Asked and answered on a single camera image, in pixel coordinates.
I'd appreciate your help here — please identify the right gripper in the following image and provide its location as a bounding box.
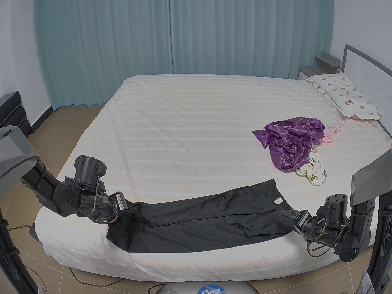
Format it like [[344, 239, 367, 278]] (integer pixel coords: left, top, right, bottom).
[[279, 208, 325, 242]]

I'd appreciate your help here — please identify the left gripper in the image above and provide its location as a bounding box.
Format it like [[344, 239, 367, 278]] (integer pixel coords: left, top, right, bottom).
[[92, 191, 127, 225]]

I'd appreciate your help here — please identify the black T-shirt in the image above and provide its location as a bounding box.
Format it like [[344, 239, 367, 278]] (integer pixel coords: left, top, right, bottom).
[[106, 179, 296, 253]]

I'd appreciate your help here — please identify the bed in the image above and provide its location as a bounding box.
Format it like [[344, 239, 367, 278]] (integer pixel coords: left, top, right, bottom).
[[34, 44, 392, 285]]

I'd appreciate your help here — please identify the white printed garment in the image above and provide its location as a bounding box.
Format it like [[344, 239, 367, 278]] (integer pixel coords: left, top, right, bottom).
[[295, 150, 327, 187]]

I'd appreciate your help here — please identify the purple satin garment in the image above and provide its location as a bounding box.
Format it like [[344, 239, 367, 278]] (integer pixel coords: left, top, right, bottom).
[[252, 117, 325, 173]]

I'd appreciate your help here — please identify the pink garment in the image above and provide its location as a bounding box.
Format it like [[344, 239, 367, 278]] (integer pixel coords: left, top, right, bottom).
[[320, 124, 342, 145]]

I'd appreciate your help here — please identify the white printed pillow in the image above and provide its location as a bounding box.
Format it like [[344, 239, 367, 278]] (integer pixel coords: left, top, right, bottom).
[[304, 72, 382, 120]]

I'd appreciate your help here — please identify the black chest of drawers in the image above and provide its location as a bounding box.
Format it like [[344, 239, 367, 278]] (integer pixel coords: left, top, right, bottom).
[[0, 91, 33, 138]]

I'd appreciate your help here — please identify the grey bedside table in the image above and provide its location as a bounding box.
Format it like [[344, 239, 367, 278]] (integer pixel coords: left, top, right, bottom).
[[298, 51, 341, 79]]

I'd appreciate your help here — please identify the blue-green curtain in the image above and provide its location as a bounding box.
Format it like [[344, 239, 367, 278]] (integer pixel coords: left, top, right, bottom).
[[168, 0, 334, 79], [34, 0, 175, 108]]

